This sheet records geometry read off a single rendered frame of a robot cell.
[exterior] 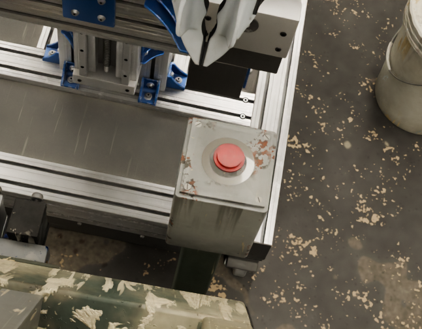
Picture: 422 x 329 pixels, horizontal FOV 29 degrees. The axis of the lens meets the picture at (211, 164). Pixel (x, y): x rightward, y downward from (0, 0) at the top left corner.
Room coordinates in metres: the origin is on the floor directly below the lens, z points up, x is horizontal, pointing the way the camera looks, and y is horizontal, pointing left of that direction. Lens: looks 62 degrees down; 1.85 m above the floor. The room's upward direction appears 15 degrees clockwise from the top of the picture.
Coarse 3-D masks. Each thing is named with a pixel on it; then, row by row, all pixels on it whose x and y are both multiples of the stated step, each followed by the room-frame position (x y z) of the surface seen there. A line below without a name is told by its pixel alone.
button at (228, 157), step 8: (224, 144) 0.51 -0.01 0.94; (232, 144) 0.51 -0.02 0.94; (216, 152) 0.49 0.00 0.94; (224, 152) 0.50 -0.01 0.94; (232, 152) 0.50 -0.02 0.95; (240, 152) 0.50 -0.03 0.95; (216, 160) 0.48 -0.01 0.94; (224, 160) 0.48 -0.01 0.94; (232, 160) 0.49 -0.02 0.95; (240, 160) 0.49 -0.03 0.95; (224, 168) 0.47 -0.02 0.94; (232, 168) 0.48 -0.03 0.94
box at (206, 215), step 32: (192, 128) 0.53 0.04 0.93; (224, 128) 0.54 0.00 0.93; (192, 160) 0.48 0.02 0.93; (256, 160) 0.50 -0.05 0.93; (192, 192) 0.44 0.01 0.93; (224, 192) 0.45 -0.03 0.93; (256, 192) 0.46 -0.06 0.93; (192, 224) 0.43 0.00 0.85; (224, 224) 0.43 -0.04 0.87; (256, 224) 0.44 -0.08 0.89
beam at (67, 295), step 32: (0, 288) 0.27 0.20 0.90; (32, 288) 0.27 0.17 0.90; (64, 288) 0.29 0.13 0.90; (96, 288) 0.30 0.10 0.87; (128, 288) 0.32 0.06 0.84; (160, 288) 0.34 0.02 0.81; (64, 320) 0.25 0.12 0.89; (96, 320) 0.26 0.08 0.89; (128, 320) 0.27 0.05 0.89; (160, 320) 0.28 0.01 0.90; (192, 320) 0.29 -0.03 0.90
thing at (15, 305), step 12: (0, 300) 0.24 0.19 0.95; (12, 300) 0.24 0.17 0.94; (24, 300) 0.25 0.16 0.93; (36, 300) 0.25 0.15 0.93; (0, 312) 0.21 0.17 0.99; (12, 312) 0.22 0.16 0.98; (24, 312) 0.23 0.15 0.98; (36, 312) 0.24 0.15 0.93; (0, 324) 0.19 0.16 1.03; (12, 324) 0.20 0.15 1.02; (24, 324) 0.21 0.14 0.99; (36, 324) 0.23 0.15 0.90
